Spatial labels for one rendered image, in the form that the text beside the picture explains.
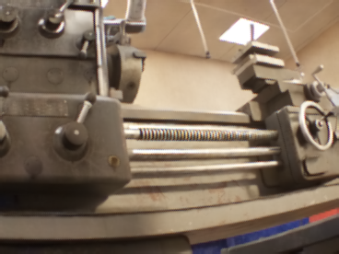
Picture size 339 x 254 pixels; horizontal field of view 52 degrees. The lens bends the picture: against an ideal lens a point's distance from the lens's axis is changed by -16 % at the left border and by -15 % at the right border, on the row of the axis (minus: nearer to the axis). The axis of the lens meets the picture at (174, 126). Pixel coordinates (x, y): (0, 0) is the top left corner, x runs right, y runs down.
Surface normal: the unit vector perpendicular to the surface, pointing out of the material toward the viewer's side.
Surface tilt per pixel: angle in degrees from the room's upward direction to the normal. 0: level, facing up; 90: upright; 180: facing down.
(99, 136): 90
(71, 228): 90
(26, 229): 90
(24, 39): 90
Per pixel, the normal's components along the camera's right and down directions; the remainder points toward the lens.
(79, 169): 0.48, -0.39
